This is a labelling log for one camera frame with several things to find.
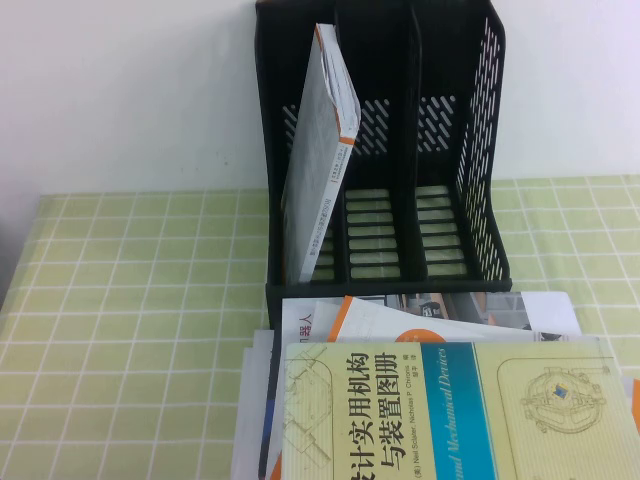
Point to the white book with orange band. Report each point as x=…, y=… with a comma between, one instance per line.
x=370, y=320

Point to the yellow mechanical devices book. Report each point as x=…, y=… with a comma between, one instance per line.
x=525, y=430

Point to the black plastic book holder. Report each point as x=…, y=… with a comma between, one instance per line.
x=380, y=65

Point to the dark blue book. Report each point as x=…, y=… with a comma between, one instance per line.
x=272, y=390

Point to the white paper stack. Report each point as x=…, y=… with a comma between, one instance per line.
x=252, y=400

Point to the white book with orange trim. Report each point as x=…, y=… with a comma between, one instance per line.
x=312, y=165

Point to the orange white book corner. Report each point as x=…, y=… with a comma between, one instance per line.
x=633, y=387

